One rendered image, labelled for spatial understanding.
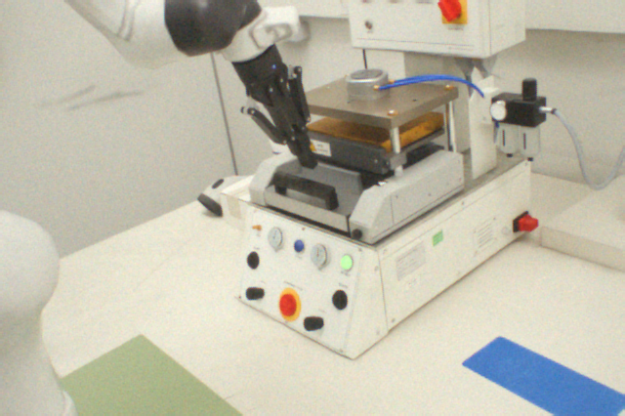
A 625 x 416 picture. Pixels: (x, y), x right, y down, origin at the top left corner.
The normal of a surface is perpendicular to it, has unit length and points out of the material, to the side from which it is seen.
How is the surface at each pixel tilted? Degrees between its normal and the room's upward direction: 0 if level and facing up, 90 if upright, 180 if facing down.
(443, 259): 90
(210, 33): 108
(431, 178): 90
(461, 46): 90
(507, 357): 0
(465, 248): 90
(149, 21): 61
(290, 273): 65
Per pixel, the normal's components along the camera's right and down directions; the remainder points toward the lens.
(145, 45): -0.26, 0.72
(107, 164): 0.63, 0.24
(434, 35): -0.73, 0.38
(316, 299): -0.72, -0.04
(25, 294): 0.76, 0.38
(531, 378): -0.15, -0.90
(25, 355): 0.89, 0.34
